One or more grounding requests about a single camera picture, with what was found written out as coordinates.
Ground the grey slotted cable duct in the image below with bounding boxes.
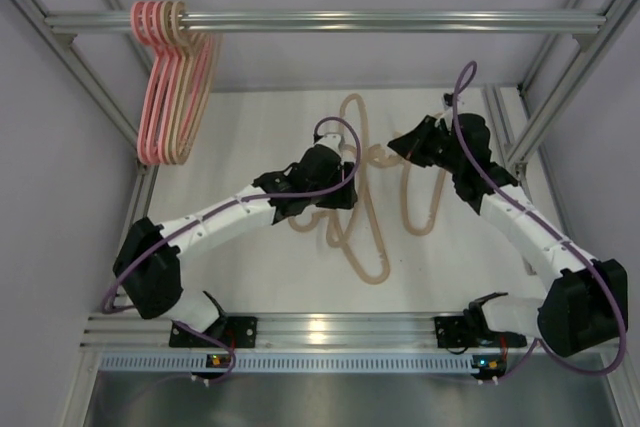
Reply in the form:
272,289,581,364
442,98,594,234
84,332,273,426
99,352,504,374

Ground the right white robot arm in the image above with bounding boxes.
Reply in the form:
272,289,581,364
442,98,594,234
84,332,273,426
388,113,628,358

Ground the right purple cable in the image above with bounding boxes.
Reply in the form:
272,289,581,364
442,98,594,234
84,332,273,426
443,61,629,376

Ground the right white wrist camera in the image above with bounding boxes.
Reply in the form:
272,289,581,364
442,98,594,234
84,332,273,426
440,92,463,122

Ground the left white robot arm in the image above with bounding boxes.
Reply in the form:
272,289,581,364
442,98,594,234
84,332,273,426
113,143,359,339

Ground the aluminium hanging rail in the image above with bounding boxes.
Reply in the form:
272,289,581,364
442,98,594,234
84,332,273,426
41,8,609,40

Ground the front aluminium rail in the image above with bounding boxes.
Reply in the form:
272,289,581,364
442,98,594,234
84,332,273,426
80,313,437,350

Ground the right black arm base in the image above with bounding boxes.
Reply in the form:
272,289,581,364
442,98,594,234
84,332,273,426
433,292,506,354

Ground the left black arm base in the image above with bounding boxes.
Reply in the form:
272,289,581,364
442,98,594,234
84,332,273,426
169,291,258,348

